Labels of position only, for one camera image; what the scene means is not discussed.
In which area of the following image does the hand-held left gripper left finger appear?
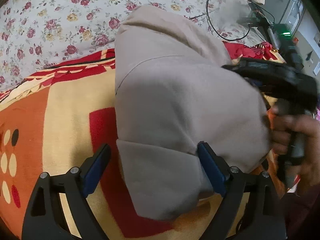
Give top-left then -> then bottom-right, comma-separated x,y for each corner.
21,143 -> 112,240

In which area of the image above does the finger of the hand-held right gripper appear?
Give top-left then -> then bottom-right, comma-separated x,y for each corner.
221,57 -> 263,88

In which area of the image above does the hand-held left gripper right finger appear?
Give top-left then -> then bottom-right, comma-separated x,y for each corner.
197,141 -> 287,240

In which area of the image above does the beige hooded sweatshirt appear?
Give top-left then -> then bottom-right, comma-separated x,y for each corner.
114,5 -> 273,222

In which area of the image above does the person's right forearm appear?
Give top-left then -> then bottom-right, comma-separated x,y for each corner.
281,184 -> 320,240

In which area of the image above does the person's right hand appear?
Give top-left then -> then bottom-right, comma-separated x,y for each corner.
271,108 -> 320,193

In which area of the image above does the black device stand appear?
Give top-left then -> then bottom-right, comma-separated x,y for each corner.
237,2 -> 275,30

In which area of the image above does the device with green light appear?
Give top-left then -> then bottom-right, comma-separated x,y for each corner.
273,23 -> 293,39

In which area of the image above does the red and yellow blanket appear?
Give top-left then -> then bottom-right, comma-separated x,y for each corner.
0,41 -> 300,240

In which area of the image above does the window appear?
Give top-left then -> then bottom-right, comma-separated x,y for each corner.
279,0 -> 307,32

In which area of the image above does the floral bed sheet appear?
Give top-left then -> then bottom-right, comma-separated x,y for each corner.
0,0 -> 269,93

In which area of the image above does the black cable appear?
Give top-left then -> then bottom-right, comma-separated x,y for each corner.
189,0 -> 275,42

